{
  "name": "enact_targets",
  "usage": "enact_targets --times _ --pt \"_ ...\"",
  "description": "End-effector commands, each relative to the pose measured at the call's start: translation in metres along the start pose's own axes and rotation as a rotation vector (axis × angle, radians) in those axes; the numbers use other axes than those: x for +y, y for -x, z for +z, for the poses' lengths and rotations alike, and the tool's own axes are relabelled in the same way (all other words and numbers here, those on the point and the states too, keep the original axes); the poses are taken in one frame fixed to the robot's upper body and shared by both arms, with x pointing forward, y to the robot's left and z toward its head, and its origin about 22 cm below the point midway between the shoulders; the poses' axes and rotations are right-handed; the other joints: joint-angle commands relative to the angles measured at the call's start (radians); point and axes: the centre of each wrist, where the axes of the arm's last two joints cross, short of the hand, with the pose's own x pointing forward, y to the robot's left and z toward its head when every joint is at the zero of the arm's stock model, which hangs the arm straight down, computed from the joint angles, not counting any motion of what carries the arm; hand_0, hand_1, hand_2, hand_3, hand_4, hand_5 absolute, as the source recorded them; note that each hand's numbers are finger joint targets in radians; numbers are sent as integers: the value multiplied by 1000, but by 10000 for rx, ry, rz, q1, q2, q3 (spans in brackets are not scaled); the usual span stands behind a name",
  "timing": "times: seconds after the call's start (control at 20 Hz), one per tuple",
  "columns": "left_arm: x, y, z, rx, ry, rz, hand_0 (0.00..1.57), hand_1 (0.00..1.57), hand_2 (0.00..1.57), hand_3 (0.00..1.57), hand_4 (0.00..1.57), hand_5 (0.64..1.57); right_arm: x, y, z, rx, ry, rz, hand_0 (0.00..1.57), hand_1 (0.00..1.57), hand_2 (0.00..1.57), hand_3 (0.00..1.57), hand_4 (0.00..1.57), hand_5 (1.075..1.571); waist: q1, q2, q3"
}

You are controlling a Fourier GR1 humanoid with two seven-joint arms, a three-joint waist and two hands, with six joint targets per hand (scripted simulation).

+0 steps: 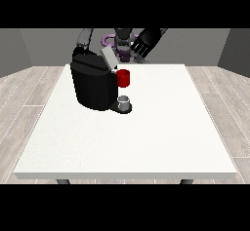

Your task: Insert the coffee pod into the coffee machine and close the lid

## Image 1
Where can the dark table leg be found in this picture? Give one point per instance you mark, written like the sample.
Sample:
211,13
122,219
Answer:
187,181
63,181

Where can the black coffee machine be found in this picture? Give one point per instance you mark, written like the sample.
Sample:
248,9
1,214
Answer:
92,85

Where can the red pod holder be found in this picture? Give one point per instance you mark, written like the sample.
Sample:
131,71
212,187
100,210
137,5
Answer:
123,77

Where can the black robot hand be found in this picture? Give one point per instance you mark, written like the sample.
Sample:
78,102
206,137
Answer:
147,40
80,48

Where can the small grey cup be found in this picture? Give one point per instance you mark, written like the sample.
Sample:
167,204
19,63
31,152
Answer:
124,103

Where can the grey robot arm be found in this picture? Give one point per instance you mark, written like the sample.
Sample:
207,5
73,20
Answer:
85,37

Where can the pale grey machine lid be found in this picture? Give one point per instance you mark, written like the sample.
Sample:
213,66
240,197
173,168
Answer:
109,58

